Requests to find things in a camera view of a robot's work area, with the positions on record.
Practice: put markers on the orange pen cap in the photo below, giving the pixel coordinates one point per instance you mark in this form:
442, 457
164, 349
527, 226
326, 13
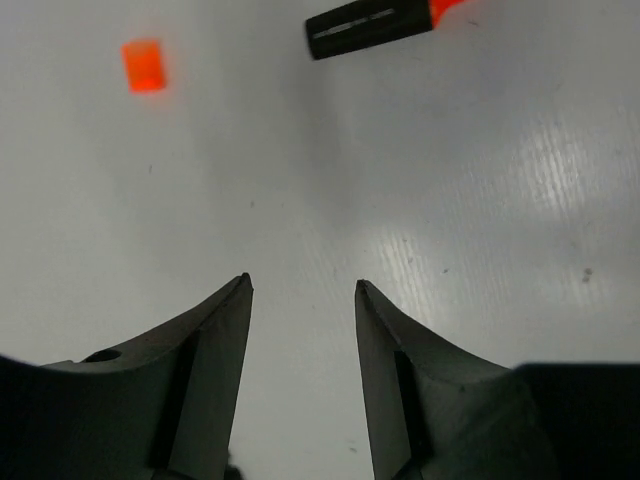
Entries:
144, 66

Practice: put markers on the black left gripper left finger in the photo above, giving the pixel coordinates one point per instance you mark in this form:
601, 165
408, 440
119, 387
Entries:
158, 406

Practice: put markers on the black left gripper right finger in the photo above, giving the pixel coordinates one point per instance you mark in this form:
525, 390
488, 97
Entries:
436, 411

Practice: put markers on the black orange tip highlighter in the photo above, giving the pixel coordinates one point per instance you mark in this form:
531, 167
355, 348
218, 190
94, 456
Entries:
368, 23

